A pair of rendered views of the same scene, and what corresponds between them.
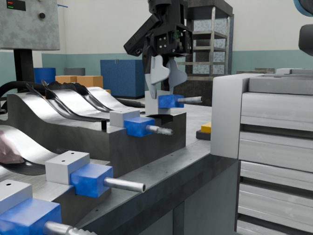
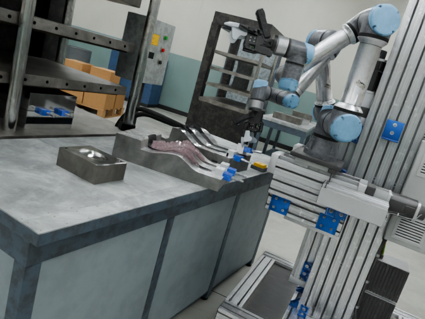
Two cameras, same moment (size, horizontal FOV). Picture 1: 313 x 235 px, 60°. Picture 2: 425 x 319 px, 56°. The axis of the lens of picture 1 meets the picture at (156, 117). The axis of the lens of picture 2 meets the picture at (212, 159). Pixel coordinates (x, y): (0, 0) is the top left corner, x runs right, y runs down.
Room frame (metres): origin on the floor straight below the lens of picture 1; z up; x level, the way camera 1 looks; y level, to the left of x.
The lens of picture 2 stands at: (-1.40, 0.52, 1.30)
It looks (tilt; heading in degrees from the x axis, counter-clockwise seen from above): 13 degrees down; 349
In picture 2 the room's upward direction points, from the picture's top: 16 degrees clockwise
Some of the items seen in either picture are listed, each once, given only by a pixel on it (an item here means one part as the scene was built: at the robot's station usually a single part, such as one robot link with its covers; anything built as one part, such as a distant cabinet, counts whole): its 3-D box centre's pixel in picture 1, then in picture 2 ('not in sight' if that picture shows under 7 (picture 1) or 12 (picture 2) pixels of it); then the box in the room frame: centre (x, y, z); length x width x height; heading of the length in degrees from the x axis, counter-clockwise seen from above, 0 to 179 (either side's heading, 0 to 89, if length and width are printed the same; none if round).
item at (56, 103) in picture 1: (80, 99); (204, 137); (0.69, 0.20, 0.92); 0.35 x 0.16 x 0.09; 53
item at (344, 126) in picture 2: not in sight; (360, 75); (0.12, -0.25, 1.41); 0.15 x 0.12 x 0.55; 175
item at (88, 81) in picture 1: (77, 93); (85, 86); (5.68, 1.66, 0.37); 1.20 x 0.82 x 0.74; 71
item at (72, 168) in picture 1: (98, 180); (233, 172); (0.34, 0.08, 0.86); 0.13 x 0.05 x 0.05; 70
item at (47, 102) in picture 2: not in sight; (20, 98); (0.77, 1.17, 0.87); 0.50 x 0.27 x 0.17; 53
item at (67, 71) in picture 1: (75, 83); (74, 68); (7.57, 2.26, 0.44); 0.59 x 0.59 x 0.88
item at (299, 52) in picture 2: not in sight; (298, 52); (0.15, 0.01, 1.43); 0.11 x 0.08 x 0.09; 85
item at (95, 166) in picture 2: not in sight; (92, 163); (0.06, 0.68, 0.84); 0.20 x 0.15 x 0.07; 53
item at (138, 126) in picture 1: (143, 127); (240, 158); (0.50, 0.02, 0.89); 0.13 x 0.05 x 0.05; 52
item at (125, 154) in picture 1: (80, 116); (200, 145); (0.71, 0.20, 0.87); 0.50 x 0.26 x 0.14; 53
